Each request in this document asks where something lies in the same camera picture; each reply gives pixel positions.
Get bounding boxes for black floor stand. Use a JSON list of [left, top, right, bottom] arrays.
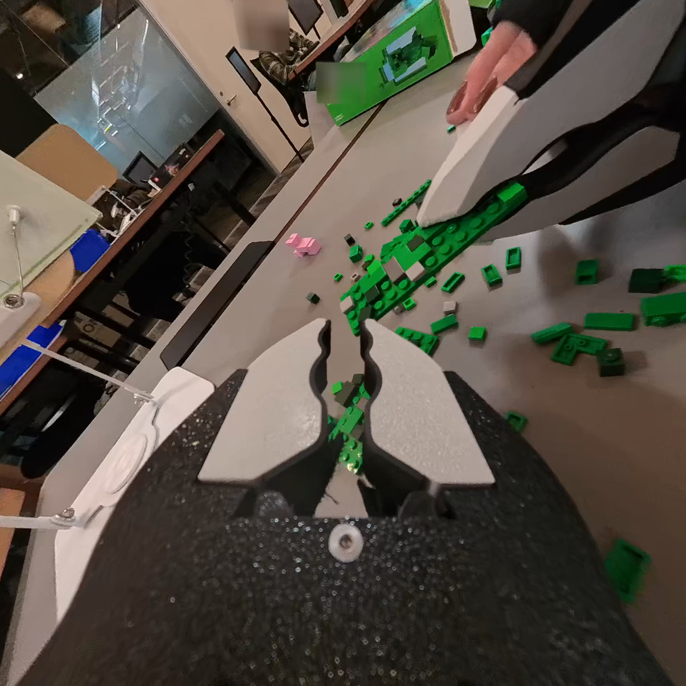
[[226, 47, 306, 161]]

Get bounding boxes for pink brick pig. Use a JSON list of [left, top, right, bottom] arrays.
[[285, 233, 322, 259]]

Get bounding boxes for black monitor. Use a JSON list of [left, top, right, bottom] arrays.
[[288, 0, 323, 37]]

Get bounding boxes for tan rounded desk divider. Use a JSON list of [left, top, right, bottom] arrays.
[[16, 124, 119, 188]]

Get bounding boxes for blue storage bin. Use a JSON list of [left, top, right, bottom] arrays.
[[0, 228, 110, 400]]

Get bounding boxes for long narrow green brick strip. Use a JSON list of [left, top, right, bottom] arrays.
[[381, 179, 433, 227]]

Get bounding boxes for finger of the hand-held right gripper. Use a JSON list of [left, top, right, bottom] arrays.
[[416, 0, 686, 227], [496, 120, 686, 243]]

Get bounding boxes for person's right hand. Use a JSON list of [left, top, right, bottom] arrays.
[[446, 20, 539, 125]]

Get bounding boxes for white overhead stand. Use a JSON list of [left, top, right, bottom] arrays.
[[0, 292, 215, 617]]

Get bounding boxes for frosted glass panel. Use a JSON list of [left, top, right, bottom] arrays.
[[0, 150, 103, 290]]

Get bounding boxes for green toy set box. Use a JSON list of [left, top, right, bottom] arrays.
[[316, 0, 478, 126]]

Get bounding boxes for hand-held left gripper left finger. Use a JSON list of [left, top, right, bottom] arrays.
[[197, 318, 344, 488]]

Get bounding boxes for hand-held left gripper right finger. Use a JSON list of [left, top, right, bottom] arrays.
[[360, 319, 496, 491]]

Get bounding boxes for green brick plate assembly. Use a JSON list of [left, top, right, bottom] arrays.
[[340, 181, 528, 335]]

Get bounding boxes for scattered small loose bricks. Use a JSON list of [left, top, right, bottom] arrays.
[[305, 123, 686, 603]]

